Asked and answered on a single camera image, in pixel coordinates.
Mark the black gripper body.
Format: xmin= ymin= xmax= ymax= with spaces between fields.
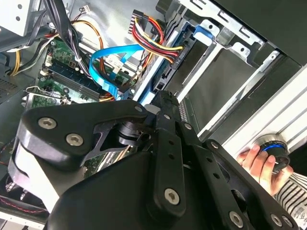
xmin=45 ymin=150 xmax=226 ymax=230

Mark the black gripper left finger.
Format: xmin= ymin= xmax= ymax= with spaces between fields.
xmin=7 ymin=90 xmax=187 ymax=218

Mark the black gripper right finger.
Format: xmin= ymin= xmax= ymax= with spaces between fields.
xmin=176 ymin=121 xmax=300 ymax=230

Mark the round black tool blue ring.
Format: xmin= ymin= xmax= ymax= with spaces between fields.
xmin=251 ymin=134 xmax=291 ymax=173

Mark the hard disk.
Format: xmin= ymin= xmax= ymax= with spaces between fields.
xmin=133 ymin=21 xmax=259 ymax=131

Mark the red yellow black disk wire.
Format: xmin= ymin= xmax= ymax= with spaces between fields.
xmin=128 ymin=9 xmax=185 ymax=64

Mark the person's hand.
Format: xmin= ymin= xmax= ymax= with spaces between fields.
xmin=236 ymin=143 xmax=295 ymax=196

